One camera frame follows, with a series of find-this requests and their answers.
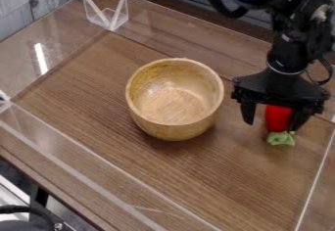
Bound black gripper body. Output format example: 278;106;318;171
233;69;330;112

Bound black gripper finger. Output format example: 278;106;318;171
241;99;257;125
290;107;315;131

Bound red plush strawberry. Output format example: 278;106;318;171
265;105;295;146

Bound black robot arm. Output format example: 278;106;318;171
209;0;335;131

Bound wooden bowl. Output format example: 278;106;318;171
126;58;226;141

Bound clear acrylic tray walls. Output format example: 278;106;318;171
0;0;335;231

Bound black metal table frame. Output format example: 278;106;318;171
30;185;89;231

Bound black cable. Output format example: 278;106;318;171
0;204;56;231

